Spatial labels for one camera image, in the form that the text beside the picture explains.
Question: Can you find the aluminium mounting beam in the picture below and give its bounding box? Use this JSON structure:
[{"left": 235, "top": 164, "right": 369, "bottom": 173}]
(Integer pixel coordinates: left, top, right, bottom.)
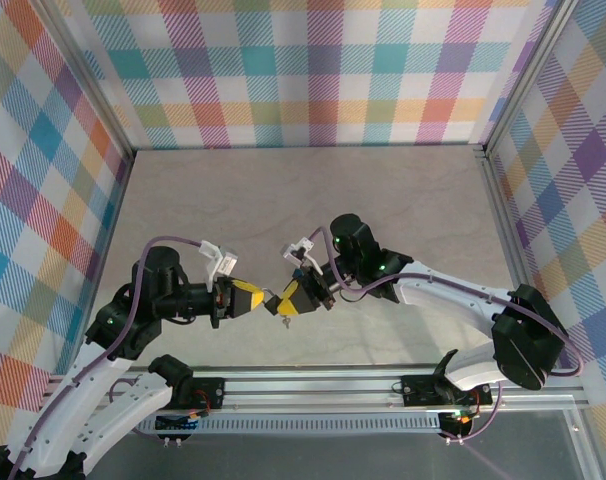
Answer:
[{"left": 36, "top": 367, "right": 593, "bottom": 417}]

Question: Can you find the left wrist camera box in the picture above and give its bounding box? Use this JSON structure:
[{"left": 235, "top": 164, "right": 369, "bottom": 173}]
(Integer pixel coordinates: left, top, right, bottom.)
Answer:
[{"left": 198, "top": 240, "right": 240, "bottom": 292}]

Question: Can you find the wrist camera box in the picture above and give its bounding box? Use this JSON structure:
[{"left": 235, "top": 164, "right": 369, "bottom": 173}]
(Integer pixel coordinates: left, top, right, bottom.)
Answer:
[
  {"left": 280, "top": 237, "right": 324, "bottom": 274},
  {"left": 198, "top": 240, "right": 240, "bottom": 292}
]

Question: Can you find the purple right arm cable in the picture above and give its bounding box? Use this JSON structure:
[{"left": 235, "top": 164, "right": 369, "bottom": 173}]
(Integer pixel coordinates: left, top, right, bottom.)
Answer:
[{"left": 307, "top": 227, "right": 584, "bottom": 444}]

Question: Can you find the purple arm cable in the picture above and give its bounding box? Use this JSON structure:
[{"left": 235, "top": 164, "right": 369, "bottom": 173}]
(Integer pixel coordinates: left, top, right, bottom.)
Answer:
[
  {"left": 307, "top": 227, "right": 584, "bottom": 444},
  {"left": 5, "top": 235, "right": 207, "bottom": 480}
]

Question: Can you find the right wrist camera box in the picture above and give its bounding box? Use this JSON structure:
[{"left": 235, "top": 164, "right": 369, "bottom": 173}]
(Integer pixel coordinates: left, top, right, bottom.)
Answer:
[{"left": 280, "top": 237, "right": 324, "bottom": 274}]

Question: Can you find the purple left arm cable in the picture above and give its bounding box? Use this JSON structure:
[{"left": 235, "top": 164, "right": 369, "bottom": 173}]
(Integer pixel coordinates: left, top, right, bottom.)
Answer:
[{"left": 5, "top": 235, "right": 207, "bottom": 480}]

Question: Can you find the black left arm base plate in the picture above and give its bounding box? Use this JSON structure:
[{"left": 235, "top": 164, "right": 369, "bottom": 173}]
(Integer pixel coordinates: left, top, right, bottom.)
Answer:
[{"left": 175, "top": 377, "right": 227, "bottom": 412}]

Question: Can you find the aluminium back rail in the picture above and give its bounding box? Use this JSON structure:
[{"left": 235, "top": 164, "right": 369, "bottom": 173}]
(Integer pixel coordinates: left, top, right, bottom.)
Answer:
[{"left": 131, "top": 144, "right": 485, "bottom": 153}]

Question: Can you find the slotted grey cable duct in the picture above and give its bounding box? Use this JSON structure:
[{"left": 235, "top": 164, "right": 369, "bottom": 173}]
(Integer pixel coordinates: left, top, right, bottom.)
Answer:
[{"left": 132, "top": 417, "right": 443, "bottom": 435}]

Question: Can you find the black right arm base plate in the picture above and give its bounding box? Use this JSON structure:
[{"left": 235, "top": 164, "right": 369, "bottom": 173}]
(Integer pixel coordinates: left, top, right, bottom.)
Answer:
[{"left": 400, "top": 373, "right": 494, "bottom": 407}]

